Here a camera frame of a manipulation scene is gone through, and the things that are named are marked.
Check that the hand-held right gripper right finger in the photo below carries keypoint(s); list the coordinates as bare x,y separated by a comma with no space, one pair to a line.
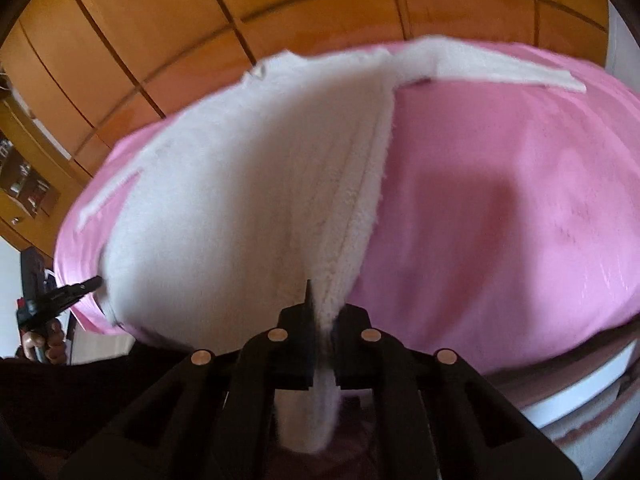
345,345

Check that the white fleece garment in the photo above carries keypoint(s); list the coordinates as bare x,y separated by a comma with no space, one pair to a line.
240,185

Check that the wooden shelf with small items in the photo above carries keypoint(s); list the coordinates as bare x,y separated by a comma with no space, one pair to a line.
20,185

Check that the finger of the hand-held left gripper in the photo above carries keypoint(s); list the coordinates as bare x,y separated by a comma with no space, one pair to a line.
80,290

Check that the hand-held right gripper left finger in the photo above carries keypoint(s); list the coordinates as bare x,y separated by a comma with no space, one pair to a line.
299,345

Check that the bed base with maroon trim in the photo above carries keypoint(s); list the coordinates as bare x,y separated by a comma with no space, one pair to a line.
575,390

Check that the pink bed sheet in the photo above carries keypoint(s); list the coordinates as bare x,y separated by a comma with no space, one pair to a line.
500,210

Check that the person's left hand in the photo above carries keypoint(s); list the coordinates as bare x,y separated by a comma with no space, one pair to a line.
47,345

